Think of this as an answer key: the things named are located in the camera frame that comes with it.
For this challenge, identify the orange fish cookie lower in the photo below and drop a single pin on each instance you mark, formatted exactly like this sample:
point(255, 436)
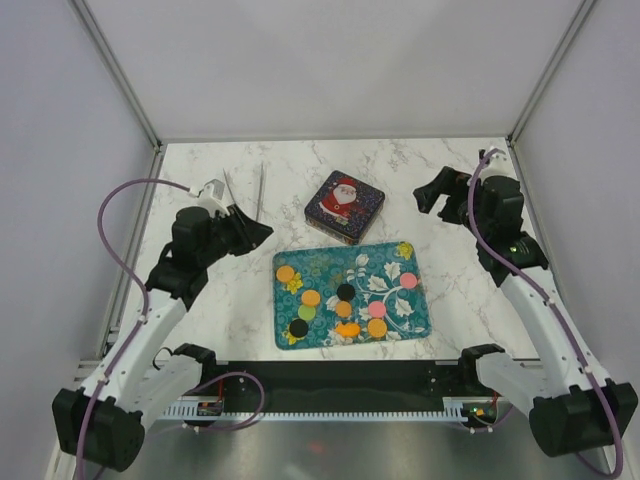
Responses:
point(348, 330)

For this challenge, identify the plain orange cookie middle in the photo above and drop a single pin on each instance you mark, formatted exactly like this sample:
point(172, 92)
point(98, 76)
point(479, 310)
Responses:
point(343, 309)

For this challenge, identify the square cookie tin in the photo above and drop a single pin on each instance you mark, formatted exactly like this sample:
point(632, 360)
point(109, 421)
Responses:
point(350, 232)

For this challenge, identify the black sandwich cookie upper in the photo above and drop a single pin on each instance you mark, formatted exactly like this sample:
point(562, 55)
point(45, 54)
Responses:
point(346, 292)

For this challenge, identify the dotted orange sandwich biscuit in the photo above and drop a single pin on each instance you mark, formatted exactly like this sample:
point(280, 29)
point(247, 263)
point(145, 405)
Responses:
point(377, 328)

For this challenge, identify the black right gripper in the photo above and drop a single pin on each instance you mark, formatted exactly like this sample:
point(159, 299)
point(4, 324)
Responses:
point(448, 181)

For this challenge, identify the pink sandwich cookie lower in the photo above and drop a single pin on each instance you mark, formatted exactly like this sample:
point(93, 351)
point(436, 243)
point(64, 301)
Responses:
point(377, 309)

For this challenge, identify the pink sandwich cookie upper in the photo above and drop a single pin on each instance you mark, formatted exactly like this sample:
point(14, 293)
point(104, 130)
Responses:
point(408, 280)

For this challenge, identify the dotted orange biscuit far left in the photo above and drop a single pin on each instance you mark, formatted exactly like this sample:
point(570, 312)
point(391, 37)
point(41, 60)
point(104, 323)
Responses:
point(285, 273)

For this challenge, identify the black sandwich cookie lower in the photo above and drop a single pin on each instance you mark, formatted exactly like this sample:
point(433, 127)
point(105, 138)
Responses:
point(298, 328)

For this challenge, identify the aluminium frame rail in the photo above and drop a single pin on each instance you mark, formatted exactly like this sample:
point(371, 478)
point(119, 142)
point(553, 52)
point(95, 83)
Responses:
point(89, 374)

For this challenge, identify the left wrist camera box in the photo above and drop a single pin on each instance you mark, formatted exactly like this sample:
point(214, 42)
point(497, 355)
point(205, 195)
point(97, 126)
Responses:
point(211, 195)

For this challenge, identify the black sandwich cookie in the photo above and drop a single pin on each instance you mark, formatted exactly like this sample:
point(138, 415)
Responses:
point(346, 292)
point(298, 328)

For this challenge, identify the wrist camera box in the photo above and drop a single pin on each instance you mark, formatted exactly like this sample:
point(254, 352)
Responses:
point(497, 164)
point(211, 195)

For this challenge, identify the dotted orange biscuit centre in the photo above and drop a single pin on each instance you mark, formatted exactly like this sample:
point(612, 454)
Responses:
point(310, 298)

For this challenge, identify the slotted white cable duct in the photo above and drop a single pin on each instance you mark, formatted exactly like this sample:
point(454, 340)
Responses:
point(447, 410)

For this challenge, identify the pink sandwich cookie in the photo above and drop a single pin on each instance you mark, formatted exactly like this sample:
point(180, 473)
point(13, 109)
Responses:
point(377, 309)
point(408, 280)

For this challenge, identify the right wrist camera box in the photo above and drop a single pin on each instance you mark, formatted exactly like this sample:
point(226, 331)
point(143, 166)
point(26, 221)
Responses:
point(497, 164)

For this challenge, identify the gold tin lid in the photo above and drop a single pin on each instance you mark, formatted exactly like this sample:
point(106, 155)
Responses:
point(344, 196)

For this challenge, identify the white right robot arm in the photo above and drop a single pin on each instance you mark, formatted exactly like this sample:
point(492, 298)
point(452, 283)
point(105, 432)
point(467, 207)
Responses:
point(573, 405)

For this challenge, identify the green sandwich cookie lower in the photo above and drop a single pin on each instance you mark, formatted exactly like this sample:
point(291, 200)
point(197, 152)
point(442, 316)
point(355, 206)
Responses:
point(306, 313)

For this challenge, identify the teal floral serving tray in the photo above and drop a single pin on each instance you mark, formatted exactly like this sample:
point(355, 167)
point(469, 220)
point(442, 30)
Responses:
point(373, 270)

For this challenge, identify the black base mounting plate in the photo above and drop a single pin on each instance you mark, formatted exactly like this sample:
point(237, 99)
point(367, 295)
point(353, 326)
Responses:
point(349, 385)

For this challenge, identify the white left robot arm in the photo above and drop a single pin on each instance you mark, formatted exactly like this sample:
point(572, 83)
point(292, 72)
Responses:
point(106, 419)

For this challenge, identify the silver metal tongs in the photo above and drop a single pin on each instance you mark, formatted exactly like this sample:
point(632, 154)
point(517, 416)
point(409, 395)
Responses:
point(261, 190)

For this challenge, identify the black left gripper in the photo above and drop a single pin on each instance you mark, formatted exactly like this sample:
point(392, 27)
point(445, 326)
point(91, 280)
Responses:
point(250, 236)

